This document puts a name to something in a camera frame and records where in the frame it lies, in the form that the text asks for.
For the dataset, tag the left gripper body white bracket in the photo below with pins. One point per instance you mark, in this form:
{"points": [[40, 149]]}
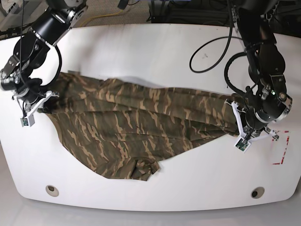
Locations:
{"points": [[246, 125]]}

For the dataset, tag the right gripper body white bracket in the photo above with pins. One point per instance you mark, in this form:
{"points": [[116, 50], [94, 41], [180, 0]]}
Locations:
{"points": [[28, 101]]}

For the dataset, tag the camouflage T-shirt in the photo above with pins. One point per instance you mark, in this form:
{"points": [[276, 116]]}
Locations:
{"points": [[122, 130]]}

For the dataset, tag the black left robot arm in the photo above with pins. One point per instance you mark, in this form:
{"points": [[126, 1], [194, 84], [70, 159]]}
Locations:
{"points": [[266, 69]]}

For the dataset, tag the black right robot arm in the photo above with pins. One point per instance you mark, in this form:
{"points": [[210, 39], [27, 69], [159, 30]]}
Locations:
{"points": [[31, 50]]}

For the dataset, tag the red tape rectangle marking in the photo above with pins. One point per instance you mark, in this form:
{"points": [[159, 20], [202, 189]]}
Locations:
{"points": [[279, 148]]}

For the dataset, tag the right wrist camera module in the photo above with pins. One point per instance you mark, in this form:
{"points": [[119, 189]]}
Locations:
{"points": [[27, 121]]}

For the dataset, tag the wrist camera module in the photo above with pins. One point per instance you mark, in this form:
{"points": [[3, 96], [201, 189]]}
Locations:
{"points": [[27, 121], [242, 146]]}

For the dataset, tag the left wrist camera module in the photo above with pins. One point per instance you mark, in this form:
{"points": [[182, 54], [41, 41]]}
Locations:
{"points": [[242, 146]]}

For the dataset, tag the left table cable grommet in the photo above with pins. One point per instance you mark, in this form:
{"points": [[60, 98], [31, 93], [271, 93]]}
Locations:
{"points": [[52, 191]]}

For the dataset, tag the table cable grommet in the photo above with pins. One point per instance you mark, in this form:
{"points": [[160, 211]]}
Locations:
{"points": [[52, 191], [257, 192]]}

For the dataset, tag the right table cable grommet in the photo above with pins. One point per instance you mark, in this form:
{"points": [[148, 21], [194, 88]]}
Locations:
{"points": [[257, 192]]}

